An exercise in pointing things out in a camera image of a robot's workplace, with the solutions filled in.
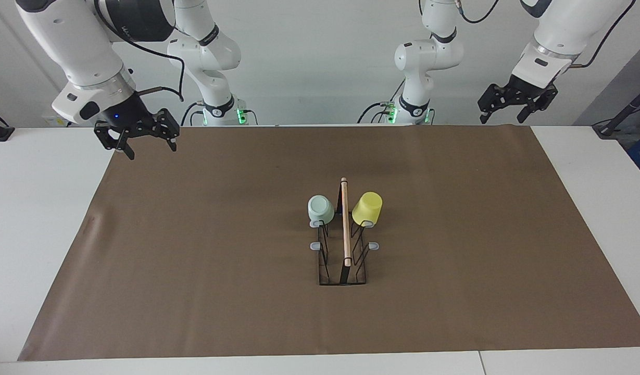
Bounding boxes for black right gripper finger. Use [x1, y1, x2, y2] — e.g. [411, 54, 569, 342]
[94, 124, 135, 160]
[153, 108, 180, 153]

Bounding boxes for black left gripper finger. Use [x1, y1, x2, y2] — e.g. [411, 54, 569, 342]
[478, 83, 508, 124]
[517, 89, 558, 124]

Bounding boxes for yellow plastic cup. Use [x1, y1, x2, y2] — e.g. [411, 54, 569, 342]
[352, 192, 383, 228]

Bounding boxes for pale green plastic cup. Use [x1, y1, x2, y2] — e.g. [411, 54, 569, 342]
[307, 195, 335, 228]

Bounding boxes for black pole stand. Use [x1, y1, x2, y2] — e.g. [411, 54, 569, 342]
[592, 83, 640, 139]

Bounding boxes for brown table mat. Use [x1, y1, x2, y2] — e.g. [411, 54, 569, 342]
[18, 125, 640, 361]

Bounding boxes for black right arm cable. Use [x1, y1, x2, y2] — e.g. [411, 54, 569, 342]
[93, 0, 186, 102]

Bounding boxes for white wall socket box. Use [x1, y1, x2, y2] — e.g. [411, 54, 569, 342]
[42, 102, 99, 127]

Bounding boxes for black base cables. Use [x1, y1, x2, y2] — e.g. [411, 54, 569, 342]
[357, 83, 404, 124]

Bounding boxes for black wire cup rack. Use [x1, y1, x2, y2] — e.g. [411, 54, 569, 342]
[309, 177, 380, 286]

